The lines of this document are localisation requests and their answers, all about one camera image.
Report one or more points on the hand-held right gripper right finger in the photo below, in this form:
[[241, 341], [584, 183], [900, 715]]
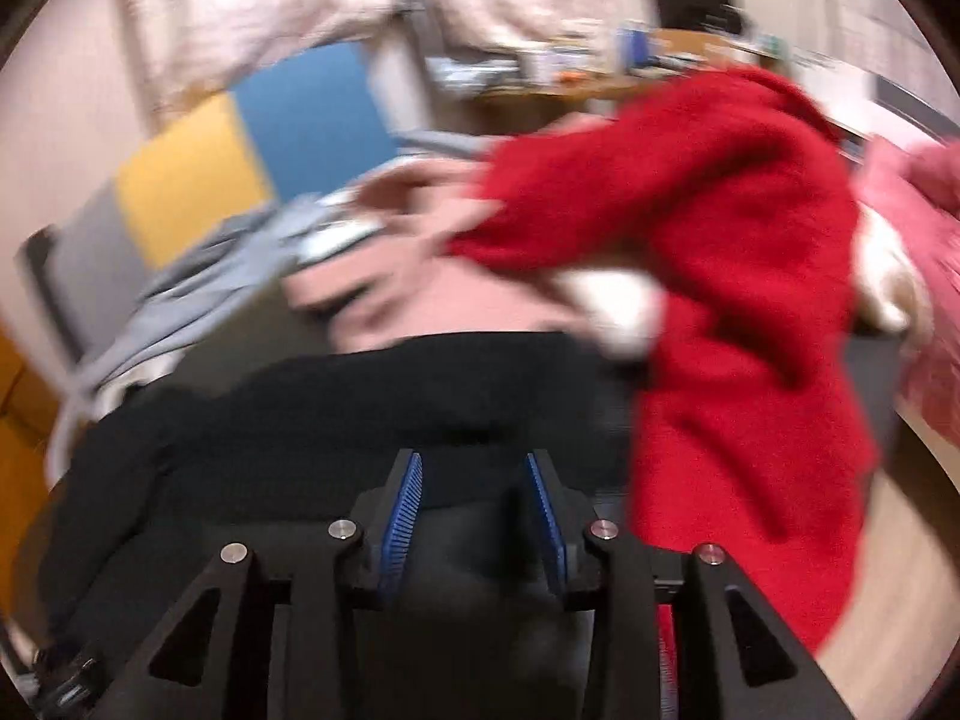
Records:
[[544, 517]]

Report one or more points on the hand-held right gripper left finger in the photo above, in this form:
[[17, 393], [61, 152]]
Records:
[[401, 517]]

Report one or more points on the black knit sweater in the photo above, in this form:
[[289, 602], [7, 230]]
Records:
[[337, 405]]

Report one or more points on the cream fuzzy garment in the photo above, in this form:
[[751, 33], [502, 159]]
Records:
[[615, 315]]

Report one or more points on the pink knit sweater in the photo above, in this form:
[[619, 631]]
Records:
[[420, 292]]

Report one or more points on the wooden cabinet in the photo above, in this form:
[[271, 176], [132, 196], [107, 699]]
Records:
[[22, 427]]

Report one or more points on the white printed shirt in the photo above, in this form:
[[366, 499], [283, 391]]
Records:
[[345, 236]]

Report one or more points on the light grey hoodie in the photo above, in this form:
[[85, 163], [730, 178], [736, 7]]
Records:
[[210, 277]]

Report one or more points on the red fuzzy sweater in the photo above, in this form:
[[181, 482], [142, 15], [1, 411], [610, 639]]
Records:
[[735, 240]]

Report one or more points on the grey yellow blue chair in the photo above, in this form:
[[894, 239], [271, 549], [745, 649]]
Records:
[[300, 120]]

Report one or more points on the cluttered wooden desk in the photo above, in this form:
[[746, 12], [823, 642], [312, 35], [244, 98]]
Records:
[[570, 86]]

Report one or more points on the pink textured cloth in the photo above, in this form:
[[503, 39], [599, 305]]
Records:
[[930, 300]]

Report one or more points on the blue pouch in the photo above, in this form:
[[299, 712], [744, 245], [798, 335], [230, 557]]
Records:
[[632, 45]]

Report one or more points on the black monitor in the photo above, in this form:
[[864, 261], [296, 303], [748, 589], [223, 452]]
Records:
[[690, 4]]

